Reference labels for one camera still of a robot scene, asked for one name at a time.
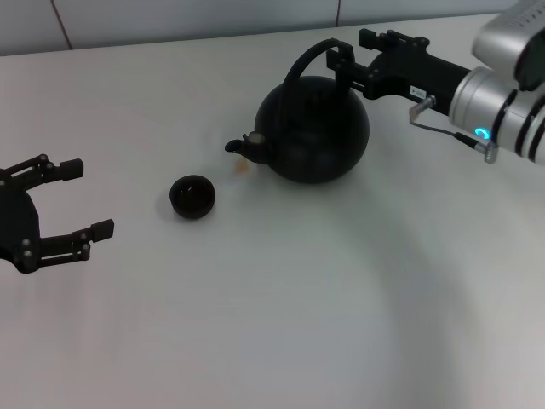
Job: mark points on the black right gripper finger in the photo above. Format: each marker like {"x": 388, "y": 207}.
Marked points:
{"x": 370, "y": 39}
{"x": 340, "y": 59}

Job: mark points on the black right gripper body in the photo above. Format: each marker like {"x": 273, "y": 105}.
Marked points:
{"x": 417, "y": 72}

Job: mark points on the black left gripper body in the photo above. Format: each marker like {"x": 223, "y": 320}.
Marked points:
{"x": 17, "y": 221}

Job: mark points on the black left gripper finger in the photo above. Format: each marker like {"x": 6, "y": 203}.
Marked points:
{"x": 103, "y": 229}
{"x": 72, "y": 169}

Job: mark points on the small black teacup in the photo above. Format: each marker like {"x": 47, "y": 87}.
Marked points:
{"x": 192, "y": 198}

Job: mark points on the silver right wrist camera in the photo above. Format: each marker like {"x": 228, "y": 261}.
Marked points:
{"x": 502, "y": 34}

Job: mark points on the black round teapot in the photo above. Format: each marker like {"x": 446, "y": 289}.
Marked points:
{"x": 315, "y": 136}

